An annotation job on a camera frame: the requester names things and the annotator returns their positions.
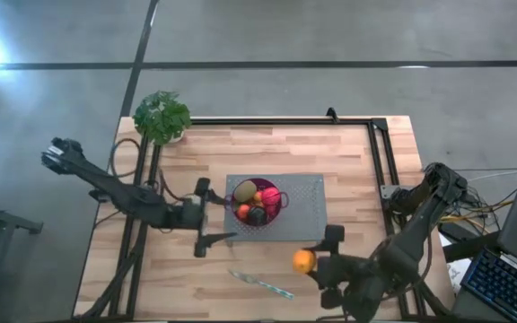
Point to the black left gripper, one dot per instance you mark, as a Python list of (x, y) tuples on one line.
[(191, 214)]

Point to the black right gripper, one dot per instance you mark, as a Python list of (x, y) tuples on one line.
[(339, 271)]

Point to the orange mango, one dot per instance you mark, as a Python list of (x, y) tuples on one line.
[(304, 261)]

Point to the orange tangerine with leaves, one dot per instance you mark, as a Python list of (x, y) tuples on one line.
[(242, 211)]

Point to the brown-green kiwi fruit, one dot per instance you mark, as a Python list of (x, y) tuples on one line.
[(245, 191)]

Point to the black round plum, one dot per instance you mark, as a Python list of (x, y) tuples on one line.
[(256, 215)]

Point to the round red apple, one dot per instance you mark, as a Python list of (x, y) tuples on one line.
[(271, 196)]

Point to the red-purple metal colander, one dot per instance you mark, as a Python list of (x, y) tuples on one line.
[(281, 204)]

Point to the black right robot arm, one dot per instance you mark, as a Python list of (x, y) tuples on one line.
[(411, 238)]

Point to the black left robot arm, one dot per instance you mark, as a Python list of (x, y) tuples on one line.
[(115, 193)]

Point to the grey perforated metal shelf riser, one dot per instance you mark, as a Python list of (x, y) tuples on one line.
[(303, 211)]

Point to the green potted plant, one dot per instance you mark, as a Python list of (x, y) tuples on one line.
[(162, 116)]

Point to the white printed paper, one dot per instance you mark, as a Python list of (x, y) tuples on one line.
[(458, 273)]

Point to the black power brick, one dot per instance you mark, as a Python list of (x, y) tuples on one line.
[(453, 231)]

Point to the grey metal stand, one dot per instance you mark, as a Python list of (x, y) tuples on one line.
[(2, 220)]

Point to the black aluminium rig frame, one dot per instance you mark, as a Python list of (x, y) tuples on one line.
[(258, 121)]

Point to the black clamp bracket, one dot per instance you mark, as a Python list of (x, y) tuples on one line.
[(331, 115)]

